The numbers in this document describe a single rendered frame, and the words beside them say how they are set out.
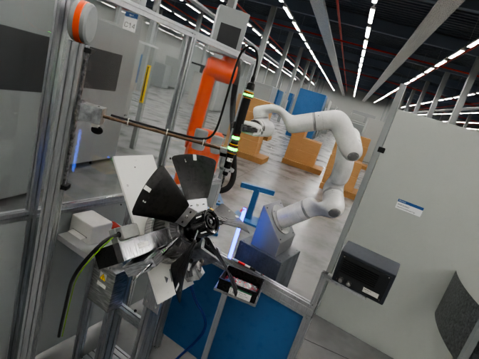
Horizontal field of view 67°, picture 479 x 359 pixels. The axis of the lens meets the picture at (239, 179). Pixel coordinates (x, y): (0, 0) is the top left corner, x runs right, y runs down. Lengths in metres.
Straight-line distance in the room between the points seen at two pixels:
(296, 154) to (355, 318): 7.73
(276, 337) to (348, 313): 1.51
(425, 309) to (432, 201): 0.90
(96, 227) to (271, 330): 1.10
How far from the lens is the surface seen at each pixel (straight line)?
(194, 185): 1.70
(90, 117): 1.65
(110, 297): 1.90
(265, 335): 2.23
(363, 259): 1.82
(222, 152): 1.62
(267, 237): 2.19
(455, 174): 3.22
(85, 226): 1.97
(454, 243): 3.31
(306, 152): 10.81
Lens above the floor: 1.83
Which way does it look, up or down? 14 degrees down
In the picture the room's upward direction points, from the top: 17 degrees clockwise
